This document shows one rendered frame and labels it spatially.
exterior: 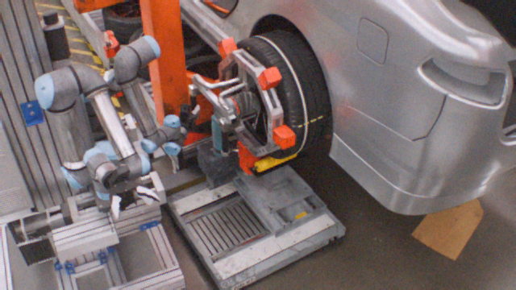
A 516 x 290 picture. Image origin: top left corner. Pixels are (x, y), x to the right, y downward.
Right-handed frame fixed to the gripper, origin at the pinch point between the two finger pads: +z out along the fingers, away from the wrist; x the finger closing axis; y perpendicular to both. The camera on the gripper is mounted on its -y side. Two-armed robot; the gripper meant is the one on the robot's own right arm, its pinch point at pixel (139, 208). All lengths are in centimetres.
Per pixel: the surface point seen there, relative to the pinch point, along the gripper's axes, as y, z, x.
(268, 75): -3, -43, -90
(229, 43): -1, -83, -99
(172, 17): -12, -103, -76
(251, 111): 14, -43, -83
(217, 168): 79, -81, -95
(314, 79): 1, -35, -113
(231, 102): 21, -62, -86
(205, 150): 71, -91, -93
